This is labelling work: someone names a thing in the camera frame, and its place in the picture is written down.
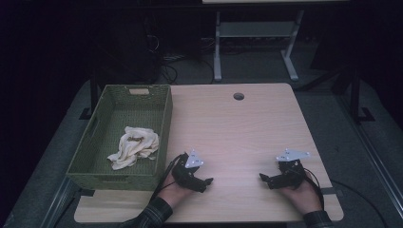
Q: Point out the black stand leg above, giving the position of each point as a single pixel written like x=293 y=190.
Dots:
x=355 y=95
x=92 y=95

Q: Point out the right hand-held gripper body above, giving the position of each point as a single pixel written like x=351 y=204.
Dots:
x=293 y=174

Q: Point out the green woven basket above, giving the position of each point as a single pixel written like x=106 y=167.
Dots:
x=136 y=114

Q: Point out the person's right hand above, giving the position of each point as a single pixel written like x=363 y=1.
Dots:
x=302 y=196

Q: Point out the aluminium floor rail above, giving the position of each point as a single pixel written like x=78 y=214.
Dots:
x=370 y=158
x=58 y=202

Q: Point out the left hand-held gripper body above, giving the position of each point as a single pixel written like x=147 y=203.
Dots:
x=185 y=174

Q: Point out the grey metal stand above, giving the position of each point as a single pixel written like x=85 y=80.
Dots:
x=258 y=29

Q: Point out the cream cloth with bear print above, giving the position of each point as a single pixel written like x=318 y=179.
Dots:
x=136 y=145

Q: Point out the grey tape strip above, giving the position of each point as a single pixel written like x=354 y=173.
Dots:
x=331 y=191

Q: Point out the person's left hand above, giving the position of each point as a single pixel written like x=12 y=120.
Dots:
x=174 y=193

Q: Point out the dark bulky equipment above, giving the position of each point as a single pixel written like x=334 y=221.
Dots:
x=126 y=50

